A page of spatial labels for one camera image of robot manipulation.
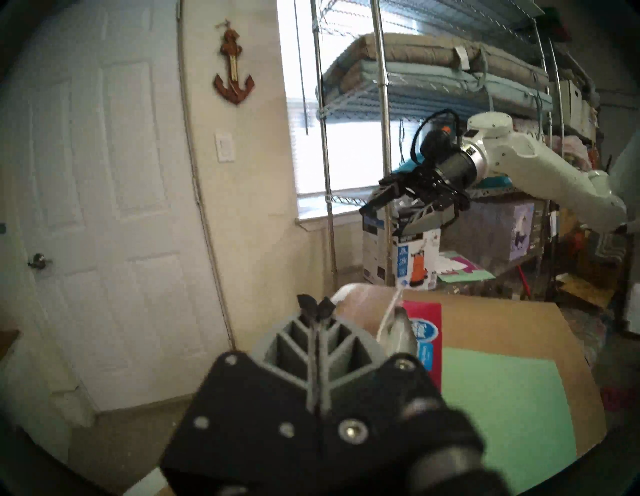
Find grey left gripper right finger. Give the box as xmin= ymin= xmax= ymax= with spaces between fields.
xmin=319 ymin=296 xmax=451 ymax=453

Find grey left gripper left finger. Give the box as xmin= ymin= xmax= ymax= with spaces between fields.
xmin=160 ymin=294 xmax=319 ymax=481

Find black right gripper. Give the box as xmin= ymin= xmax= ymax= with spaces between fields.
xmin=359 ymin=131 xmax=478 ymax=236

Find clear ziplock bag blue slider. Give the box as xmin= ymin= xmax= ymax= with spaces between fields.
xmin=377 ymin=287 xmax=418 ymax=358

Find red freezer bag box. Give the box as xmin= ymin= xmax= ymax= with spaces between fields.
xmin=400 ymin=300 xmax=443 ymax=391

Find utility pump box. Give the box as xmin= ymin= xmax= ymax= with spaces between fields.
xmin=362 ymin=207 xmax=442 ymax=292

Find white zigzag paper sheet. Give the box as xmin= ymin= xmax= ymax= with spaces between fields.
xmin=437 ymin=250 xmax=466 ymax=273

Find white window blinds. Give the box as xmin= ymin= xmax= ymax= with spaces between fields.
xmin=277 ymin=0 xmax=401 ymax=221

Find grey box purple print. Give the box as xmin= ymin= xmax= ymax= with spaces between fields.
xmin=440 ymin=200 xmax=536 ymax=266

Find green paper scrap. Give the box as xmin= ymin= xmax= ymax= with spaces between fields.
xmin=440 ymin=267 xmax=496 ymax=284

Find teal rolled cushion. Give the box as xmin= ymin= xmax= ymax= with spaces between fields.
xmin=320 ymin=60 xmax=553 ymax=121

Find green paper sheet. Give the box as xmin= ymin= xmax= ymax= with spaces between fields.
xmin=440 ymin=346 xmax=578 ymax=493

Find brown rolled cushion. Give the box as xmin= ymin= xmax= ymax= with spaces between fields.
xmin=345 ymin=32 xmax=551 ymax=91

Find white panel door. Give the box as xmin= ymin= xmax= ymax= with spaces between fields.
xmin=0 ymin=0 xmax=236 ymax=413

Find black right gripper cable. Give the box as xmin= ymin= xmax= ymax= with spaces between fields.
xmin=411 ymin=109 xmax=466 ymax=166

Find chrome wire shelf rack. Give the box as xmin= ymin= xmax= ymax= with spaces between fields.
xmin=310 ymin=0 xmax=601 ymax=301

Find white light switch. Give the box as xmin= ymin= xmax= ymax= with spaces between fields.
xmin=215 ymin=132 xmax=236 ymax=163

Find brown anchor wall decoration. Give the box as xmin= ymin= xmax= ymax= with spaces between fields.
xmin=213 ymin=20 xmax=256 ymax=106

